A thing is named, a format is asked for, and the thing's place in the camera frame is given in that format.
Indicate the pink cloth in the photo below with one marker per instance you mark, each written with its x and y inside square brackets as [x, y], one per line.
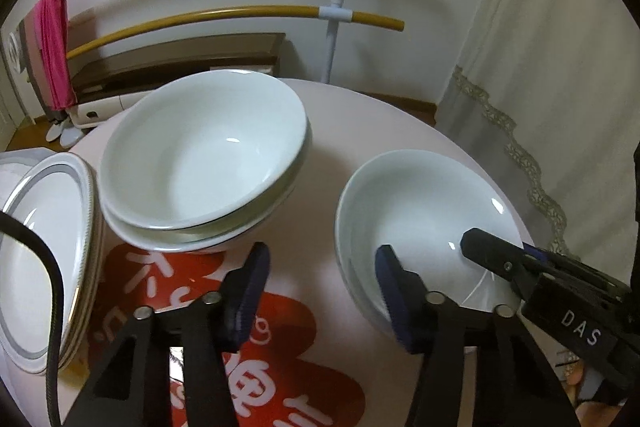
[55, 52]

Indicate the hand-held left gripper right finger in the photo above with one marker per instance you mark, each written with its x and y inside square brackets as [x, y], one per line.
[395, 307]

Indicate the white lace-trimmed curtain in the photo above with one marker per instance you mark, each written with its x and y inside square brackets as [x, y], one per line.
[550, 57]

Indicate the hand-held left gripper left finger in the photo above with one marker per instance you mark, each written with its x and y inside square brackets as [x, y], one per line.
[247, 302]

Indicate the white slipper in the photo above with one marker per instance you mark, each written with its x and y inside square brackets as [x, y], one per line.
[53, 133]
[71, 135]

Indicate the small grey-banded white bowl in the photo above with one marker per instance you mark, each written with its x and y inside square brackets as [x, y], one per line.
[425, 207]

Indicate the brown low bench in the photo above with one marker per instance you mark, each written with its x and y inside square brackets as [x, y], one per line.
[190, 52]

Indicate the white bed sheet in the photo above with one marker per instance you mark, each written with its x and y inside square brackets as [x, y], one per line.
[20, 159]

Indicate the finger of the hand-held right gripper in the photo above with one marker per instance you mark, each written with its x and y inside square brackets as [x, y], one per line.
[575, 272]
[495, 257]

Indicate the wide grey-banded white bowl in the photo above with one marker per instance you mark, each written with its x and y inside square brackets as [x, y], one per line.
[200, 157]

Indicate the grey-rimmed white plate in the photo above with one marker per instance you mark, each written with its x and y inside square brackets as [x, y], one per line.
[94, 232]
[25, 307]
[100, 237]

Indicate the large plain white bowl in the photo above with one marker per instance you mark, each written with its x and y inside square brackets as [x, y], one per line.
[210, 243]

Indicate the white appliance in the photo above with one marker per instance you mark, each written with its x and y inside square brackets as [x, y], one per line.
[110, 104]

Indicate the white round vent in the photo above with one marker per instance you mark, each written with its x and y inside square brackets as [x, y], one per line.
[12, 52]

